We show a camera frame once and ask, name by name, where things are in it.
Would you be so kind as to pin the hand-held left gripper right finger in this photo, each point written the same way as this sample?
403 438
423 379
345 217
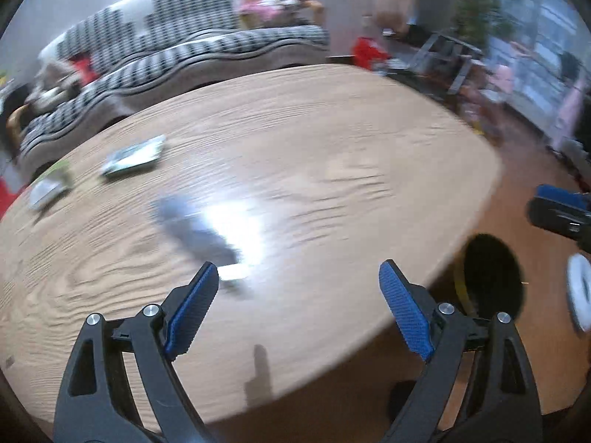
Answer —
406 309

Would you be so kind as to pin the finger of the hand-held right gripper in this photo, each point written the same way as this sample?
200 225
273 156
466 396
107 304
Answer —
561 195
554 219

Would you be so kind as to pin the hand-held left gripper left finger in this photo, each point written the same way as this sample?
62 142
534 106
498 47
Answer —
194 304

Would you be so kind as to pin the blue-grey wrapper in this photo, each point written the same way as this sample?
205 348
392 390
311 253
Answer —
194 230

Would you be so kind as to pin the black trash bin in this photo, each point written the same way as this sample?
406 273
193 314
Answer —
489 277

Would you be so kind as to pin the small white paper scrap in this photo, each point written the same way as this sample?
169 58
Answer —
233 273

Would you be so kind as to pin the pink cloth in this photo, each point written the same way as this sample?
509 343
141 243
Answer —
570 106

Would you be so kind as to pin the pink toy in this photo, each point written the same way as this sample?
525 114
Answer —
502 78

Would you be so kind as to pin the silver green packet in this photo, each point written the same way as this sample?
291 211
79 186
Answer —
134 157

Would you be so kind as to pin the green white packet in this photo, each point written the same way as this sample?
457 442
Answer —
46 189

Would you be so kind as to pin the black metal chair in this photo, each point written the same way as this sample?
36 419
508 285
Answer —
443 48

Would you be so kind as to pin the green houseplant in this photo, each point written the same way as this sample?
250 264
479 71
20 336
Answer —
478 9

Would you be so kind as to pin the red plastic stool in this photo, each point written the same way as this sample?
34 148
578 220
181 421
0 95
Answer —
7 196

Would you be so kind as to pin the red plastic bag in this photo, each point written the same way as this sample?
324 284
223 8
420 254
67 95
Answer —
367 50

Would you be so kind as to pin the black white striped sofa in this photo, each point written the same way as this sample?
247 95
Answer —
184 55

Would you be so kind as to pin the red cloth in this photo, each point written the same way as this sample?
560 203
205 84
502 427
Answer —
82 67

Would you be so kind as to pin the pink printed cushion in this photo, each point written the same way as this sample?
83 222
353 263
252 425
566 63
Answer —
272 7

